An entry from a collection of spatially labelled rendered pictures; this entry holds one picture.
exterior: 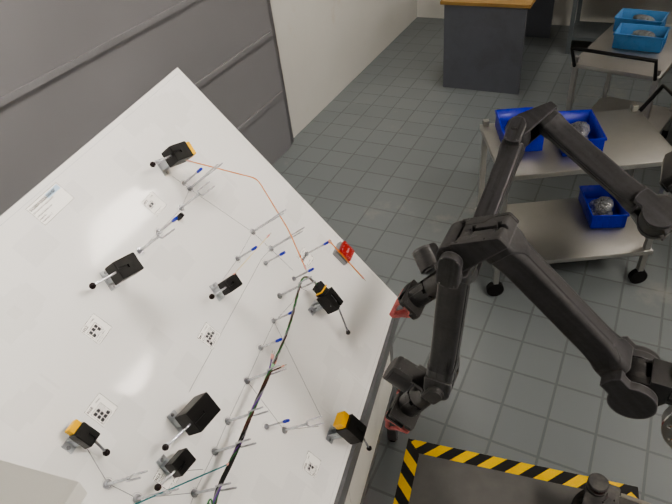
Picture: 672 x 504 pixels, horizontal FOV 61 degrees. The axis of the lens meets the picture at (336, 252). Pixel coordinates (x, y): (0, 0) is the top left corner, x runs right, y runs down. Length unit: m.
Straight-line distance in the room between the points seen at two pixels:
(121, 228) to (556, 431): 2.04
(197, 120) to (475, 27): 3.75
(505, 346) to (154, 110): 2.07
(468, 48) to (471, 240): 4.37
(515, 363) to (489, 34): 3.03
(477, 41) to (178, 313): 4.21
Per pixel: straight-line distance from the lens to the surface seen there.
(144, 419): 1.30
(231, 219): 1.60
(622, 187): 1.49
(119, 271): 1.26
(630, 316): 3.31
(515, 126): 1.52
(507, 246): 0.93
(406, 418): 1.40
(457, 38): 5.26
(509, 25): 5.12
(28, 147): 2.97
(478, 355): 2.98
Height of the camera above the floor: 2.29
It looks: 40 degrees down
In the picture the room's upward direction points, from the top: 8 degrees counter-clockwise
